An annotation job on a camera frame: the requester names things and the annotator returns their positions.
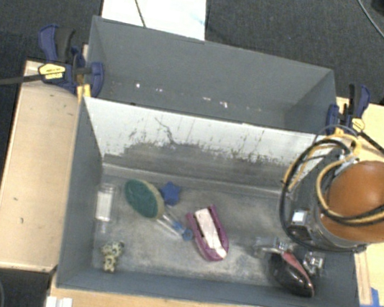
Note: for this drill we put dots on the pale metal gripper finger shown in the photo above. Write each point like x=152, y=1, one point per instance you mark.
x=267, y=247
x=315, y=263

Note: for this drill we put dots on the black and red oval object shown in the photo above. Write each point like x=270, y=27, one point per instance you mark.
x=293, y=279

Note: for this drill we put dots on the purple and white case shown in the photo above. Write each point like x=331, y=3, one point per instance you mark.
x=211, y=243

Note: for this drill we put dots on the clear tube with blue cap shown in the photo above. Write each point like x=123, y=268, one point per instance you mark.
x=174, y=224

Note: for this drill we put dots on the blue star-shaped toy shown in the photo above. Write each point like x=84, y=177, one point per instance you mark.
x=170, y=193

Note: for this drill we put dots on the green and yellow round sponge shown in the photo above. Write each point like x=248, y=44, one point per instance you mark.
x=141, y=197

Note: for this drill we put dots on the yellow spotted toy animal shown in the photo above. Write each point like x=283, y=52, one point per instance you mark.
x=111, y=254

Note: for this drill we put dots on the clear jar with white filling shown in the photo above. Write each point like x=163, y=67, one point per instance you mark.
x=104, y=203

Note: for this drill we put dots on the grey metal bin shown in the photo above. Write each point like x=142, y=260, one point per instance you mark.
x=204, y=78

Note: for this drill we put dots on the pale wood board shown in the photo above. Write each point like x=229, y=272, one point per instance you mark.
x=36, y=167

